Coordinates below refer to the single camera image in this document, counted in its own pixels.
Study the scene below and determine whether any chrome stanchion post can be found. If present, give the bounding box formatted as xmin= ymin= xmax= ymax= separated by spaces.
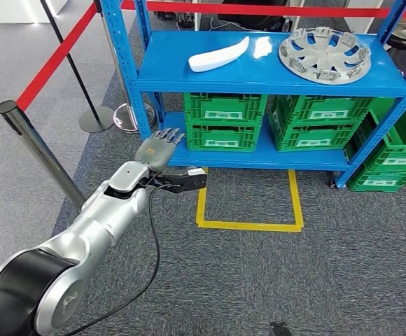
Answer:
xmin=0 ymin=100 xmax=86 ymax=214
xmin=94 ymin=0 xmax=156 ymax=134

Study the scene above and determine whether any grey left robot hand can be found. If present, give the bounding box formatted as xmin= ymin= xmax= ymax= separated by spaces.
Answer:
xmin=134 ymin=128 xmax=186 ymax=174

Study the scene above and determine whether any white counter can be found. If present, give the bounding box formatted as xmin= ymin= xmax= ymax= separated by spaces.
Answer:
xmin=0 ymin=0 xmax=69 ymax=24

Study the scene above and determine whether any red barrier belt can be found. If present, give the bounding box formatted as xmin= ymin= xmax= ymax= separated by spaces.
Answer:
xmin=15 ymin=2 xmax=98 ymax=112
xmin=121 ymin=0 xmax=406 ymax=20

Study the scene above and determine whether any silver wheel hubcap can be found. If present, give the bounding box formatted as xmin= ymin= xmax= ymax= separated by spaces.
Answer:
xmin=278 ymin=27 xmax=371 ymax=85

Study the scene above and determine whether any black office chair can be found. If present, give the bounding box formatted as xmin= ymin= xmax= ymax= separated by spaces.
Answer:
xmin=218 ymin=13 xmax=287 ymax=32

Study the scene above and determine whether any black wire rack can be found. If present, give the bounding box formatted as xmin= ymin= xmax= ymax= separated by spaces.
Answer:
xmin=174 ymin=11 xmax=195 ymax=29

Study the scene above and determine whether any blue metal shelf rack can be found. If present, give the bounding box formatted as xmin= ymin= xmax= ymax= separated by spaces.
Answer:
xmin=100 ymin=0 xmax=406 ymax=189

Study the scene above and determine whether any white curved plastic part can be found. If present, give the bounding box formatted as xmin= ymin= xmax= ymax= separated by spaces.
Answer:
xmin=188 ymin=36 xmax=250 ymax=74

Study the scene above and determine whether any black stanchion post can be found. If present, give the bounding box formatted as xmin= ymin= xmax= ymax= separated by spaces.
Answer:
xmin=40 ymin=0 xmax=116 ymax=134

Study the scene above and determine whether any black cable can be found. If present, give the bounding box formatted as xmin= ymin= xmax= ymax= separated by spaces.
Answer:
xmin=61 ymin=183 xmax=176 ymax=336

